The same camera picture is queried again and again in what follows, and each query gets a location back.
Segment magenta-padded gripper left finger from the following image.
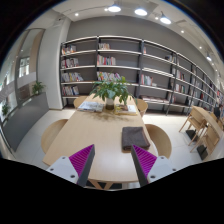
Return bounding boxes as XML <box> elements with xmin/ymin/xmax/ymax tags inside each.
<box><xmin>45</xmin><ymin>143</ymin><xmax>96</xmax><ymax>188</ymax></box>

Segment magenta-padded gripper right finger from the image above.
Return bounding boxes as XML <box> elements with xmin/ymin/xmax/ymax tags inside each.
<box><xmin>130</xmin><ymin>143</ymin><xmax>178</xmax><ymax>187</ymax></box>

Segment zigzag striped grey towel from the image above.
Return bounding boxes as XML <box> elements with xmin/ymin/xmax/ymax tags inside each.
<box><xmin>121</xmin><ymin>126</ymin><xmax>151</xmax><ymax>152</ymax></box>

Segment round-backed light wooden chair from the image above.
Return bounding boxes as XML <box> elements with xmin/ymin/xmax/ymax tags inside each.
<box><xmin>136</xmin><ymin>98</ymin><xmax>149</xmax><ymax>118</ymax></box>
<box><xmin>144</xmin><ymin>123</ymin><xmax>173</xmax><ymax>160</ymax></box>
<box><xmin>40</xmin><ymin>118</ymin><xmax>70</xmax><ymax>155</ymax></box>
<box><xmin>73</xmin><ymin>95</ymin><xmax>90</xmax><ymax>110</ymax></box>

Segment light wooden slatted chair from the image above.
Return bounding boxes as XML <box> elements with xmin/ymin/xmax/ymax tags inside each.
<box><xmin>178</xmin><ymin>113</ymin><xmax>207</xmax><ymax>145</ymax></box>

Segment grey partition counter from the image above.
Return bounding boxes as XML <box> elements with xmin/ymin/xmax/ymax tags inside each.
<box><xmin>1</xmin><ymin>92</ymin><xmax>51</xmax><ymax>153</ymax></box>

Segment yellow book stack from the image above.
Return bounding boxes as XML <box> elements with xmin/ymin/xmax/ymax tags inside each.
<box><xmin>114</xmin><ymin>103</ymin><xmax>139</xmax><ymax>117</ymax></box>

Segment light wooden side table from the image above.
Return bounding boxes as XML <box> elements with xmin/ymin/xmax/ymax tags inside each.
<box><xmin>192</xmin><ymin>105</ymin><xmax>224</xmax><ymax>143</ymax></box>

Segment small green background plant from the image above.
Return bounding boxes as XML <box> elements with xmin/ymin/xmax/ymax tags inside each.
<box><xmin>31</xmin><ymin>80</ymin><xmax>46</xmax><ymax>96</ymax></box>

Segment green potted plant, glass pot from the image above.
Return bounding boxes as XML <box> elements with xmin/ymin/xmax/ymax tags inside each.
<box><xmin>89</xmin><ymin>76</ymin><xmax>135</xmax><ymax>111</ymax></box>

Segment grey bookshelf unit with books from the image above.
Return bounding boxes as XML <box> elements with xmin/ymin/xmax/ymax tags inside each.
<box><xmin>59</xmin><ymin>34</ymin><xmax>224</xmax><ymax>116</ymax></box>

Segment ceiling lights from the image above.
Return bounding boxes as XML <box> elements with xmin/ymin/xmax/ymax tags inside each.
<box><xmin>74</xmin><ymin>3</ymin><xmax>214</xmax><ymax>63</ymax></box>

